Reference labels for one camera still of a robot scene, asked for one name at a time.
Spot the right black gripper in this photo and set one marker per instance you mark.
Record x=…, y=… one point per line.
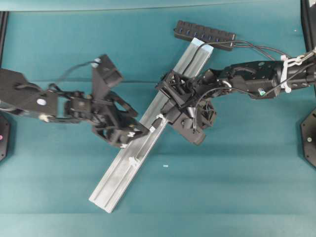
x=190, y=91

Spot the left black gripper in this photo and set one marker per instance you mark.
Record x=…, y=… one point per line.
x=104, y=116

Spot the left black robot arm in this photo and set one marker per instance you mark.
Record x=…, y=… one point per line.
x=22, y=98

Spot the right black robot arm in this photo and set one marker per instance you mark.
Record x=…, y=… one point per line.
x=267, y=79

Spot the black multi-port USB hub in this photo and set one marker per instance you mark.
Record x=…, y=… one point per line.
x=187, y=31

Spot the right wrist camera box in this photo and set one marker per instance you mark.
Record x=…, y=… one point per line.
x=182, y=120

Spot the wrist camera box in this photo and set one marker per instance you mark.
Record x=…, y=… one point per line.
x=105, y=76
x=182, y=120

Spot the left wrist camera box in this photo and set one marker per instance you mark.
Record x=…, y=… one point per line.
x=105, y=76

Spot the long aluminium extrusion rail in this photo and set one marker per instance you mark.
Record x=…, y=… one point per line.
x=128, y=161

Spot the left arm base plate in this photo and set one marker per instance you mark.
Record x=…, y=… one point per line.
x=4, y=136

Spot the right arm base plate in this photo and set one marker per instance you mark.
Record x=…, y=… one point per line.
x=308, y=133

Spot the right black frame post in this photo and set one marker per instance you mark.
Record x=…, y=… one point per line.
x=308, y=21

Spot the black frame post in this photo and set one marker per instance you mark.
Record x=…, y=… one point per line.
x=308, y=21
x=3, y=25

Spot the left black frame post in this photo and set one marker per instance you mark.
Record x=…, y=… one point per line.
x=3, y=25

